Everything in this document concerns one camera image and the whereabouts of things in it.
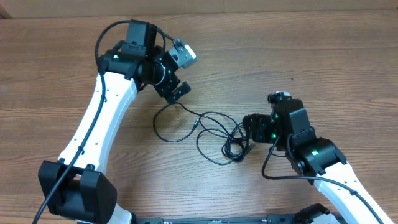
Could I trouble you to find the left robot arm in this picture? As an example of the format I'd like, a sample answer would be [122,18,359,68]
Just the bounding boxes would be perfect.
[38,20,197,223]

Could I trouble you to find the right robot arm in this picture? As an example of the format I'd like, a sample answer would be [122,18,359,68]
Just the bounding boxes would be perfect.
[243,91,392,223]

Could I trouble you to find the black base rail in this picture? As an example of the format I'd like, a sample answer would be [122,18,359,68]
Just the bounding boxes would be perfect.
[77,213,340,224]

